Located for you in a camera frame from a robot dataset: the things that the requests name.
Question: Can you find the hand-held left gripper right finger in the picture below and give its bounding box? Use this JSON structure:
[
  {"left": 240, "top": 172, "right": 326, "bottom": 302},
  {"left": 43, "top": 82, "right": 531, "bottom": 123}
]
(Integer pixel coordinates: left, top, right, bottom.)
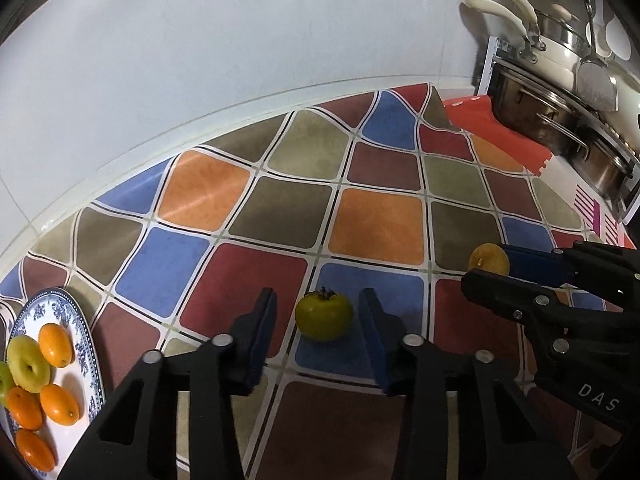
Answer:
[{"left": 360, "top": 287, "right": 576, "bottom": 480}]

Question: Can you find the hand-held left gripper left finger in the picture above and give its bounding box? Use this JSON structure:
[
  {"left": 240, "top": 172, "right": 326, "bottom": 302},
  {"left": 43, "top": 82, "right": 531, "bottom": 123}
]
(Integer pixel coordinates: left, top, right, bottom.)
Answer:
[{"left": 59, "top": 287, "right": 278, "bottom": 480}]

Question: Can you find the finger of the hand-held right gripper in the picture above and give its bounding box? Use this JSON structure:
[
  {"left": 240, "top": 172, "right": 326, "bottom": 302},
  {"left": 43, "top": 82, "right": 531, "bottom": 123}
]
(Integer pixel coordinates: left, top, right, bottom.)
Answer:
[
  {"left": 500, "top": 241, "right": 640, "bottom": 311},
  {"left": 461, "top": 269, "right": 626, "bottom": 356}
]

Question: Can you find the yellow green persimmon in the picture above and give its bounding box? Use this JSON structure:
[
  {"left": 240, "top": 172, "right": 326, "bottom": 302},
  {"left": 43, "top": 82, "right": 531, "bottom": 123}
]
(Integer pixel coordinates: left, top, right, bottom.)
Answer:
[{"left": 468, "top": 243, "right": 510, "bottom": 277}]

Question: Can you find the blue patterned white plate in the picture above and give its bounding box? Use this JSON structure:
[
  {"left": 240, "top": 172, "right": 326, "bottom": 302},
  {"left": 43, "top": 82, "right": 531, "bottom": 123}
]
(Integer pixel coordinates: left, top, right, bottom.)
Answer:
[{"left": 0, "top": 286, "right": 106, "bottom": 480}]

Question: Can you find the orange tangerine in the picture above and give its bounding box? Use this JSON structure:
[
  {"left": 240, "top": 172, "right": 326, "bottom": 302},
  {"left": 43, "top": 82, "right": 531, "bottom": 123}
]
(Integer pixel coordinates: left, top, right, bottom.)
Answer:
[
  {"left": 15, "top": 429, "right": 57, "bottom": 473},
  {"left": 38, "top": 323, "right": 74, "bottom": 368},
  {"left": 39, "top": 383, "right": 81, "bottom": 427},
  {"left": 7, "top": 386, "right": 44, "bottom": 431}
]

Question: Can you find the colourful checked tablecloth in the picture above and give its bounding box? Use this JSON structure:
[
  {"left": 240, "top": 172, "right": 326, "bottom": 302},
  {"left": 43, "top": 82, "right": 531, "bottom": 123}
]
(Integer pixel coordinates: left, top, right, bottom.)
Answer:
[{"left": 0, "top": 82, "right": 640, "bottom": 480}]

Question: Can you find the steel pot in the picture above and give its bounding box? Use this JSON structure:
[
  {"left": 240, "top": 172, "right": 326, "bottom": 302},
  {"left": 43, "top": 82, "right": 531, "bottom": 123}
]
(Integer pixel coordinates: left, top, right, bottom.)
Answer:
[
  {"left": 492, "top": 62, "right": 591, "bottom": 156},
  {"left": 570, "top": 125, "right": 638, "bottom": 201}
]

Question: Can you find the steel slotted turner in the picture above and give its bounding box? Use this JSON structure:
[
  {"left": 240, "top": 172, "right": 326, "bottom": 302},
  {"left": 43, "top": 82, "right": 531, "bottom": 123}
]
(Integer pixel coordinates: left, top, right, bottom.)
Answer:
[{"left": 575, "top": 0, "right": 620, "bottom": 112}]

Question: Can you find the white rack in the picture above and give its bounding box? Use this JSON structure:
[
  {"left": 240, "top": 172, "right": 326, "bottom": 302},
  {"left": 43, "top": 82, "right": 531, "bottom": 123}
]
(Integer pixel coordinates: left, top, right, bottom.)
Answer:
[{"left": 474, "top": 37, "right": 501, "bottom": 96}]

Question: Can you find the white spoon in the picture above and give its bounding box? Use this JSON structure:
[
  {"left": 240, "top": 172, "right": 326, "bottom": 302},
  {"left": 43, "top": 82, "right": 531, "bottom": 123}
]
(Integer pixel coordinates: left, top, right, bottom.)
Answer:
[{"left": 592, "top": 0, "right": 613, "bottom": 58}]

